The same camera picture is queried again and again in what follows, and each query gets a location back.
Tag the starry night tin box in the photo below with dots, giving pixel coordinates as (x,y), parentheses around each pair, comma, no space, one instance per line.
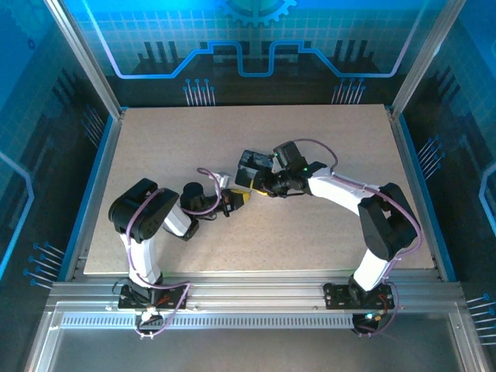
(252,166)

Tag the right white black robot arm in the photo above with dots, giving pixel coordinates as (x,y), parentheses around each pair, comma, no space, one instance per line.
(341,193)

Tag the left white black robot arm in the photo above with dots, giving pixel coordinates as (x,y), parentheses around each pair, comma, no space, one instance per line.
(143,255)

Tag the small board with lights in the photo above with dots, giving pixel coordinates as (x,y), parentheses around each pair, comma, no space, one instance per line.
(373,315)

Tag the aluminium mounting rail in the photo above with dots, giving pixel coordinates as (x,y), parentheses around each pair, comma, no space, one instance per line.
(252,290)

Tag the left aluminium side rail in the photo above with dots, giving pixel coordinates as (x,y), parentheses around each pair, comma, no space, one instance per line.
(96,193)

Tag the aluminium side rail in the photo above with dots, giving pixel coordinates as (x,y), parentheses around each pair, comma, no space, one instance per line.
(418,174)
(96,193)

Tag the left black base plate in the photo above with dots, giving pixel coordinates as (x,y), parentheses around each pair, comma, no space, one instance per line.
(174,298)

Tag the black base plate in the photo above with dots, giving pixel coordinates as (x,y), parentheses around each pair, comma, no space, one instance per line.
(174,298)
(335,296)

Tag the right aluminium side rail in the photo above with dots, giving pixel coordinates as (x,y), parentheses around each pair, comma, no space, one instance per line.
(418,174)

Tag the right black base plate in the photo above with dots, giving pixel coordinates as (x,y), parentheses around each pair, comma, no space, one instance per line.
(335,296)

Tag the right aluminium frame post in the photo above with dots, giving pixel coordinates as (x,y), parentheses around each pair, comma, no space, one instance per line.
(422,58)

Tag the aluminium frame post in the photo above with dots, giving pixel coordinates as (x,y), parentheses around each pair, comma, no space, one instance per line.
(422,58)
(86,58)

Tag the left aluminium frame post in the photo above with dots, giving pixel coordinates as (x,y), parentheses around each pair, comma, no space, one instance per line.
(86,58)

